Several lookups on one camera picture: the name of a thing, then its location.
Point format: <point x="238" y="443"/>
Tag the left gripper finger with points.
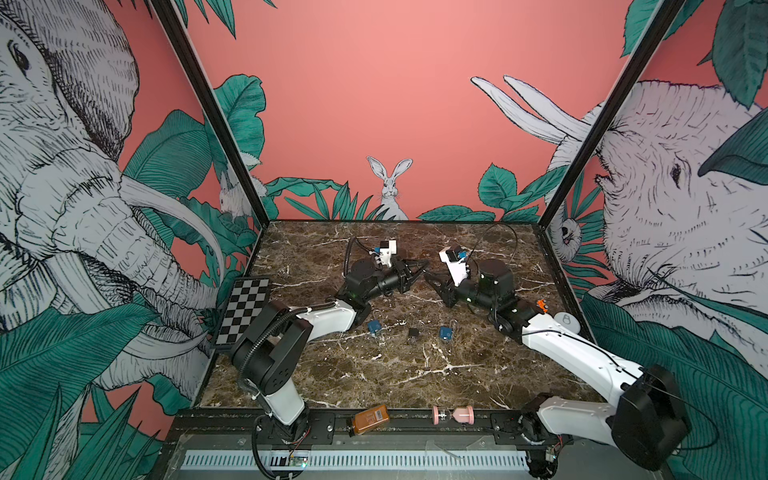
<point x="415" y="268"/>
<point x="414" y="283"/>

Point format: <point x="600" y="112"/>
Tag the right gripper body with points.
<point x="469" y="296"/>

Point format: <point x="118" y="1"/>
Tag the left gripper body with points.
<point x="393" y="282"/>

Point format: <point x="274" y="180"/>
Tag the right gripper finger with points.
<point x="436" y="279"/>
<point x="441" y="289"/>

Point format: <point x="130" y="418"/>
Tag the blue padlock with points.
<point x="374" y="327"/>
<point x="445" y="333"/>

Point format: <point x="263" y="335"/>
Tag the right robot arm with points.
<point x="642" y="413"/>

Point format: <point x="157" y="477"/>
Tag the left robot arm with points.
<point x="267" y="353"/>

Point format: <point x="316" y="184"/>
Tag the yellow white can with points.
<point x="568" y="321"/>

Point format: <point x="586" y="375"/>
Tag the pink hourglass timer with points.
<point x="460" y="415"/>

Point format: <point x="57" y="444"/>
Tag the orange box device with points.
<point x="369" y="420"/>

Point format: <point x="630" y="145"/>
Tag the checkerboard calibration board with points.
<point x="247" y="298"/>

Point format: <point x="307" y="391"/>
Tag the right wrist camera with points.
<point x="455" y="258"/>

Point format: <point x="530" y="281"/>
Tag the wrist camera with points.
<point x="384" y="253"/>
<point x="455" y="258"/>

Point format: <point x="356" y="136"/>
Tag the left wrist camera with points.
<point x="384" y="253"/>

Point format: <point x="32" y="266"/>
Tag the black base frame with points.
<point x="327" y="425"/>

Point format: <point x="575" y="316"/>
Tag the white perforated rail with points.
<point x="340" y="460"/>

